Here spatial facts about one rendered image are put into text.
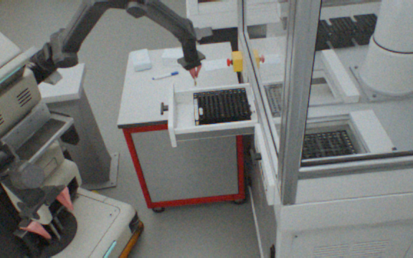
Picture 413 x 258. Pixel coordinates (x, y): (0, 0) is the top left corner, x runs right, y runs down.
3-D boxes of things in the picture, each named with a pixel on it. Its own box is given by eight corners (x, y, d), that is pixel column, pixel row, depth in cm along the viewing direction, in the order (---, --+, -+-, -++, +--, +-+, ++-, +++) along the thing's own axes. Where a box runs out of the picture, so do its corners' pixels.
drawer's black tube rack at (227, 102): (196, 132, 150) (194, 120, 145) (194, 104, 163) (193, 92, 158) (251, 126, 150) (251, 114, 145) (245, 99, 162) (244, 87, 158)
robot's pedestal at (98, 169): (69, 193, 240) (20, 101, 188) (77, 160, 262) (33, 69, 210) (116, 187, 241) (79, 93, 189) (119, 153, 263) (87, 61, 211)
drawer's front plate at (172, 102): (172, 147, 147) (168, 127, 139) (173, 102, 168) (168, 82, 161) (176, 147, 147) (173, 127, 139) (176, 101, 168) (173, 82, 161)
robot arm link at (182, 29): (112, -26, 100) (120, 11, 98) (130, -35, 98) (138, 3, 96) (180, 24, 140) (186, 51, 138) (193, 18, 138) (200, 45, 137)
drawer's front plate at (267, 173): (268, 206, 123) (269, 185, 116) (254, 144, 145) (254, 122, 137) (273, 205, 123) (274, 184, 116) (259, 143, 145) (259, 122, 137)
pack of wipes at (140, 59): (152, 68, 200) (150, 61, 197) (135, 72, 199) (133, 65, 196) (148, 54, 211) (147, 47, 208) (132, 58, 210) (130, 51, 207)
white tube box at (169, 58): (162, 65, 202) (160, 56, 198) (166, 56, 208) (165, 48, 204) (185, 66, 199) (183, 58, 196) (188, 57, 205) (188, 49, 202)
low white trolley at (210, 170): (148, 219, 221) (117, 124, 169) (153, 145, 266) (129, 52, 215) (247, 209, 220) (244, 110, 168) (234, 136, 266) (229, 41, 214)
